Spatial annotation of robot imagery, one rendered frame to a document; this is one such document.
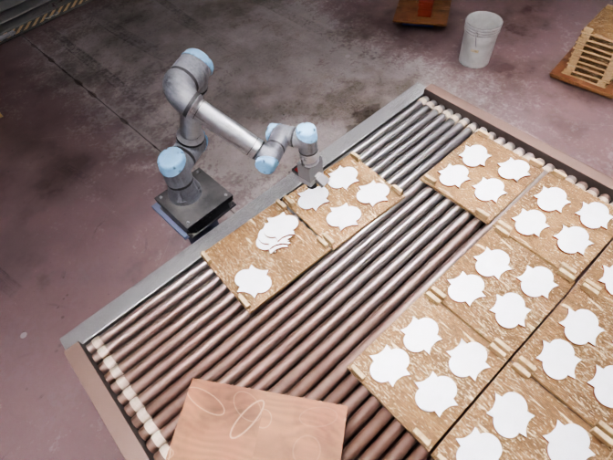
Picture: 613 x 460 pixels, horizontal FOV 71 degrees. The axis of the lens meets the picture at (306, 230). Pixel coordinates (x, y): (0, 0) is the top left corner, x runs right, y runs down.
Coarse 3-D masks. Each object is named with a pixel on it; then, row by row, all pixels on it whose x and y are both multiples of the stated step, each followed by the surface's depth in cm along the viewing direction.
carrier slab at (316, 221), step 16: (352, 160) 202; (368, 176) 195; (336, 192) 192; (352, 192) 191; (320, 208) 187; (368, 208) 185; (384, 208) 184; (320, 224) 182; (368, 224) 181; (336, 240) 177
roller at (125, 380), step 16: (448, 128) 213; (416, 144) 207; (400, 160) 202; (384, 176) 197; (224, 304) 167; (192, 320) 164; (208, 320) 165; (176, 336) 160; (160, 352) 157; (144, 368) 155; (112, 384) 152; (128, 384) 152
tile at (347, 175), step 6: (342, 168) 198; (348, 168) 198; (354, 168) 197; (330, 174) 196; (336, 174) 196; (342, 174) 196; (348, 174) 195; (354, 174) 195; (330, 180) 194; (336, 180) 194; (342, 180) 194; (348, 180) 193; (354, 180) 193; (330, 186) 193; (336, 186) 192; (342, 186) 192; (348, 186) 192
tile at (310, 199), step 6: (318, 186) 193; (306, 192) 191; (312, 192) 191; (318, 192) 191; (324, 192) 191; (300, 198) 190; (306, 198) 189; (312, 198) 189; (318, 198) 189; (324, 198) 189; (300, 204) 188; (306, 204) 187; (312, 204) 187; (318, 204) 187
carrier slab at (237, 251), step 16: (272, 208) 189; (256, 224) 185; (224, 240) 181; (240, 240) 181; (304, 240) 178; (224, 256) 177; (240, 256) 176; (256, 256) 175; (272, 256) 175; (288, 256) 174; (304, 256) 174; (320, 256) 173; (224, 272) 172; (272, 272) 171; (288, 272) 170; (272, 288) 167; (256, 304) 163
